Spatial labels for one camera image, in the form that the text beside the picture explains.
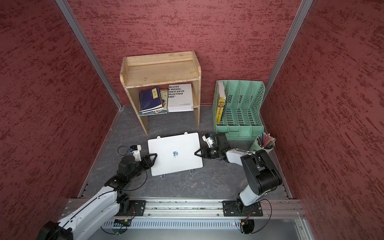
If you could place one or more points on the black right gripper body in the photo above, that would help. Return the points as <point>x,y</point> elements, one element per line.
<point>213,151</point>

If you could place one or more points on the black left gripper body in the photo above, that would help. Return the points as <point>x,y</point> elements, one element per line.
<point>144,164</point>

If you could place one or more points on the silver laptop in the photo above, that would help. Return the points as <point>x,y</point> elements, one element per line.
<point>154,146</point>

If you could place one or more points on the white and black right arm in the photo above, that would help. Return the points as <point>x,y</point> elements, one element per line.
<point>261,173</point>

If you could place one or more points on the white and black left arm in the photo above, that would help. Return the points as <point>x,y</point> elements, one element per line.
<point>111,200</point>

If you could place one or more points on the silver folding laptop stand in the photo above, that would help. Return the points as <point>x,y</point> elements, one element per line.
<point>177,175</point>

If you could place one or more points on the green pencil cup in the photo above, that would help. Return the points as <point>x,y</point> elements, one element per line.
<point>255,147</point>

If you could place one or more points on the yellow book in organizer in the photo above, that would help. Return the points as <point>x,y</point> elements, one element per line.
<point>221,101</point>

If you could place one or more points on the green mesh file organizer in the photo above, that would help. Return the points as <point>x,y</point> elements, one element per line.
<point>241,119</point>

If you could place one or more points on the colored pencils bundle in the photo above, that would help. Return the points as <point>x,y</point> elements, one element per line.
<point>266,141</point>

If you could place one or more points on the white book black lettering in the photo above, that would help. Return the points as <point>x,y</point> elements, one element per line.
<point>180,98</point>

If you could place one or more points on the teal illustrated book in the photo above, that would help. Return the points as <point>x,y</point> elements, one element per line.
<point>164,110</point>

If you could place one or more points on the wooden shelf unit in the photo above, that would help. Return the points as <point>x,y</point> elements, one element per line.
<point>158,70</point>

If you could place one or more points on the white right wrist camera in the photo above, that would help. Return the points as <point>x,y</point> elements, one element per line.
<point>210,140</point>

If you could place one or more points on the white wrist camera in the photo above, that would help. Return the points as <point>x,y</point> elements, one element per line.
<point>210,140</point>
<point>135,151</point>

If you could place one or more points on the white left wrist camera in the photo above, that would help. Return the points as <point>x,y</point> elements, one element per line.
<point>135,151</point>

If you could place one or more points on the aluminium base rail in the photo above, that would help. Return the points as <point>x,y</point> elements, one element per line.
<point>174,213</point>

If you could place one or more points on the right aluminium corner post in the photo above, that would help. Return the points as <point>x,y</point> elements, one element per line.
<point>292,33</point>

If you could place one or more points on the aluminium corner post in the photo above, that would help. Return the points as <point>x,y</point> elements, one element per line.
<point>80,35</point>
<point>292,33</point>

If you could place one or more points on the left aluminium corner post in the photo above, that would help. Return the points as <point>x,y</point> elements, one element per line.
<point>80,35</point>

